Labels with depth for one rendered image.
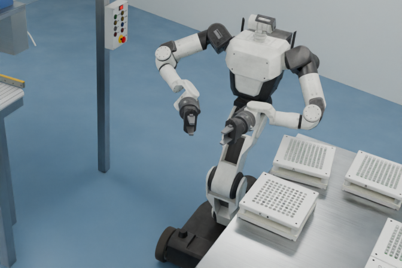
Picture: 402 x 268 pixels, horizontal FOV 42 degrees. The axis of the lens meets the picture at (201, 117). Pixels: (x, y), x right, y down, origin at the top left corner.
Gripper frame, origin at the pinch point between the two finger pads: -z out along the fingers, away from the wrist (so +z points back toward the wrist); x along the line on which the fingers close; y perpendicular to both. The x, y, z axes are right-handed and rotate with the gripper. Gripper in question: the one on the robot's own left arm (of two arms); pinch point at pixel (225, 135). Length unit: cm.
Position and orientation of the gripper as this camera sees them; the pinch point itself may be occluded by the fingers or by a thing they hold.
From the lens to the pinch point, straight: 220.2
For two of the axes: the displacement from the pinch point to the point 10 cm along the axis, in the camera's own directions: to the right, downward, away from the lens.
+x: -0.8, 8.5, 5.1
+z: 5.7, -3.8, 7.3
